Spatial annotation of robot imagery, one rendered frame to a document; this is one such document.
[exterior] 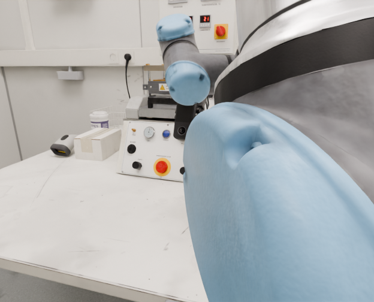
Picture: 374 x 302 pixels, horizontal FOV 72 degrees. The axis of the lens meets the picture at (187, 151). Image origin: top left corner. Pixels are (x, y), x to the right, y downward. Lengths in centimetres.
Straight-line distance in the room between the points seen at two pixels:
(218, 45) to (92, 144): 64
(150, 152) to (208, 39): 54
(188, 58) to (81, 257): 43
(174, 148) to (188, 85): 42
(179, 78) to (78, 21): 145
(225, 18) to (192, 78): 72
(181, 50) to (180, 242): 38
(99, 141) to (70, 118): 93
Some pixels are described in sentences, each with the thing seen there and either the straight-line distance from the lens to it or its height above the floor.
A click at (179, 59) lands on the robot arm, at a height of 112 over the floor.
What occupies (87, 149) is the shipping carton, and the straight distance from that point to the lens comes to 108.
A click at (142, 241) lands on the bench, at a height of 75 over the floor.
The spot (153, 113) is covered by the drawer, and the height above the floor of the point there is 95.
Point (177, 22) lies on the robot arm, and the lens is 55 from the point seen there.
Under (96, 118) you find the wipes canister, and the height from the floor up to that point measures 87.
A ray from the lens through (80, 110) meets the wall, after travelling 189.
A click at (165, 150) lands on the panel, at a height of 84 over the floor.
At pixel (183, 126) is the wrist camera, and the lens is 62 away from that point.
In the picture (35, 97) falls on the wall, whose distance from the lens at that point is 212.
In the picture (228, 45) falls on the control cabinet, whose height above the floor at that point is 119.
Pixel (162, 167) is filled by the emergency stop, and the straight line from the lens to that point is 84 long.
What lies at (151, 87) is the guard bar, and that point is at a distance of 98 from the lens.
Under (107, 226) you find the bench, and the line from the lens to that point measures 65.
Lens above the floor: 110
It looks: 18 degrees down
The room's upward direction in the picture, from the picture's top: straight up
